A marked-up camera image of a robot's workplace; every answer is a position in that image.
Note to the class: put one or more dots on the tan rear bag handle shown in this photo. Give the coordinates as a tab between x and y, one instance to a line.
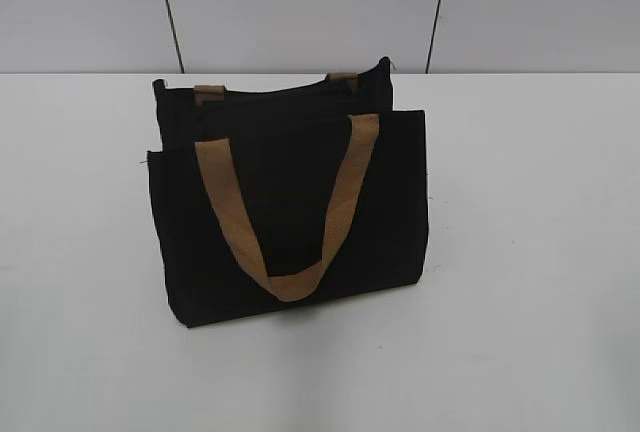
203	93

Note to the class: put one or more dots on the tan bag handle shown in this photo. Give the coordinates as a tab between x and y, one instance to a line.
220	181
203	93

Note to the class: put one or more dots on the black canvas tote bag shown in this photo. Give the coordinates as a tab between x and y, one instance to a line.
287	146

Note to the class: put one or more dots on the tan front bag handle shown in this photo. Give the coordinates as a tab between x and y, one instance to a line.
220	181

